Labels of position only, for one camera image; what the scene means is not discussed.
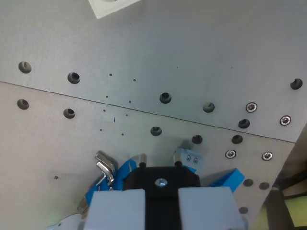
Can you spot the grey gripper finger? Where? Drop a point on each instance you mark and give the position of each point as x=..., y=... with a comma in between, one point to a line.
x=115, y=210
x=206, y=208

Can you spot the black power plug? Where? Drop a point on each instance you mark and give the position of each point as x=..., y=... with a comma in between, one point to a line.
x=161, y=206

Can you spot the silver socket head screw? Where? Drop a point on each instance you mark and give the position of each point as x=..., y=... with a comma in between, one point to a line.
x=230, y=154
x=267, y=156
x=251, y=107
x=285, y=120

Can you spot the blue plastic block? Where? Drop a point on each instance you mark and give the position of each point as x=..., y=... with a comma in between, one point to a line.
x=227, y=179

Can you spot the flat grey round cap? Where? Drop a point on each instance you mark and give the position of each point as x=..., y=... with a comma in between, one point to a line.
x=264, y=185
x=248, y=182
x=243, y=210

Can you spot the blue plastic holder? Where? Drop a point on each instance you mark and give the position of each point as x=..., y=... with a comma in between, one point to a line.
x=121, y=172

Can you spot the bent silver metal clamp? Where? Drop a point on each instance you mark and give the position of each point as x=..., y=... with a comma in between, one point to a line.
x=106, y=171
x=108, y=160

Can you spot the light blue screwed bracket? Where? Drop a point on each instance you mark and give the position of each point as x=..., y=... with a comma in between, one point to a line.
x=192, y=155

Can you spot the dark metal frame profile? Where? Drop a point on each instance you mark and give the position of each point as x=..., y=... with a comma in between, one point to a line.
x=285, y=191

